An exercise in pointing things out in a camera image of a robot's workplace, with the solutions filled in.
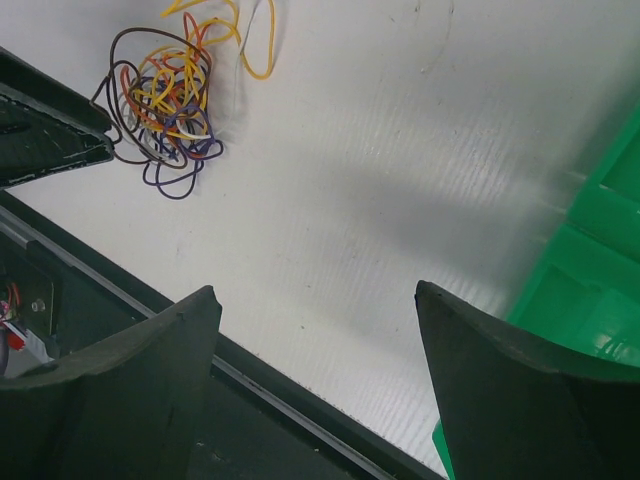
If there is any multicolour wire bundle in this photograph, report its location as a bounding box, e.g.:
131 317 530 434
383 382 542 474
89 0 279 201

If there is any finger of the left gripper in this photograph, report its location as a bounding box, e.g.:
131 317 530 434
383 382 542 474
0 49 114 188

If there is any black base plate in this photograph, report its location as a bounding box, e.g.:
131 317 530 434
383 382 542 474
1 194 434 479

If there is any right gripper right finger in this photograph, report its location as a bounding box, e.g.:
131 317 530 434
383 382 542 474
415 280 639 479

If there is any green compartment tray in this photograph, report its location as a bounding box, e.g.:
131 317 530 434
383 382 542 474
433 116 639 479

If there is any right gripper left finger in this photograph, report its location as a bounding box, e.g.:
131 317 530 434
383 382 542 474
1 286 222 479

